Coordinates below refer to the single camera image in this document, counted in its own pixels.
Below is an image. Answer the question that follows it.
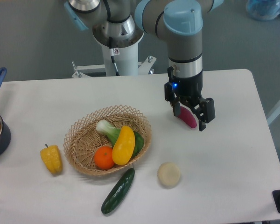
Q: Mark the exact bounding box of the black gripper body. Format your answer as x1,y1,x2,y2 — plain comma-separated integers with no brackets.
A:
167,66,203,112

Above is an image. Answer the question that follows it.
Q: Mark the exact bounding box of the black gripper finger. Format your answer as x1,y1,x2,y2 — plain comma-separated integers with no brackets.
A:
164,82,181,117
194,98,215,131

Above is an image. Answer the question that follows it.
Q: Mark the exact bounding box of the purple sweet potato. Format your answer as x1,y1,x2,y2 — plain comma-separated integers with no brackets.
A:
177,107,197,129

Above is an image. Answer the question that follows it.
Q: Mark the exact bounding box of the yellow mango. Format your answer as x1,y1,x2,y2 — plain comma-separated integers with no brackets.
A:
112,126,135,165

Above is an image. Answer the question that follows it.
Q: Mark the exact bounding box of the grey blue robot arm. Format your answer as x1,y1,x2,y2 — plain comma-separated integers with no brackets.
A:
64,0,221,131

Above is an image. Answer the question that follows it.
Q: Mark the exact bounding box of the woven wicker basket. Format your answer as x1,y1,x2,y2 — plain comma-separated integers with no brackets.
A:
63,105,152,176

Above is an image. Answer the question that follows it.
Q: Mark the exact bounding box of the green white bok choy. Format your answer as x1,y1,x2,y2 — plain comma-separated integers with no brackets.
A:
96,120,144,159

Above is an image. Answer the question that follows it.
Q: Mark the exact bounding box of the orange fruit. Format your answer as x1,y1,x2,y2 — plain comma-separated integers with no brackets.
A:
93,146,115,170

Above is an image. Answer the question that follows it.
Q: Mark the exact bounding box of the blue plastic bag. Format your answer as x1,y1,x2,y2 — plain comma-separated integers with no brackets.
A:
246,0,280,21

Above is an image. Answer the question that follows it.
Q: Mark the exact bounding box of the dark green cucumber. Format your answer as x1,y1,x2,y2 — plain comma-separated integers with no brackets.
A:
101,168,135,215

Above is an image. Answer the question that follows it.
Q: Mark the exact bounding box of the yellow bell pepper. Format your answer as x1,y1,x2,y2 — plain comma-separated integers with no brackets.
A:
40,144,63,175

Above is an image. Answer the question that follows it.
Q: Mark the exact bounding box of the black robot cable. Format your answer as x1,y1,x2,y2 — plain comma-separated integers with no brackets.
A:
108,36,120,77

